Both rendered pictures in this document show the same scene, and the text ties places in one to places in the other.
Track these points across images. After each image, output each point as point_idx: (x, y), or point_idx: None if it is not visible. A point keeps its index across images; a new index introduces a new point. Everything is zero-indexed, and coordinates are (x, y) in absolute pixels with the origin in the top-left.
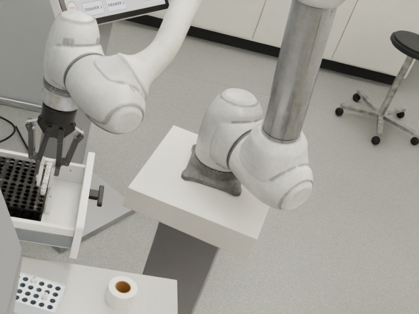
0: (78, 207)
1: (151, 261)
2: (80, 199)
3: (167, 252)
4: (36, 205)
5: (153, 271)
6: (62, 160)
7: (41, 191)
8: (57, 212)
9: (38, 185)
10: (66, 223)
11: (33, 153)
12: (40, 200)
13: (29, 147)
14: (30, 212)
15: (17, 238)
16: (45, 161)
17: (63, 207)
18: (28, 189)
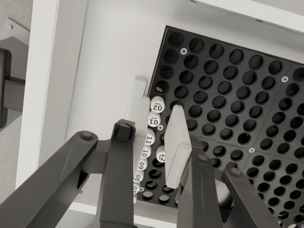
0: (68, 75)
1: None
2: (59, 86)
3: None
4: (180, 55)
5: None
6: (102, 157)
7: (163, 102)
8: (116, 83)
9: (177, 106)
10: (100, 49)
11: (233, 184)
12: (164, 77)
13: (264, 211)
14: (186, 60)
15: None
16: (136, 212)
17: (103, 100)
18: (192, 118)
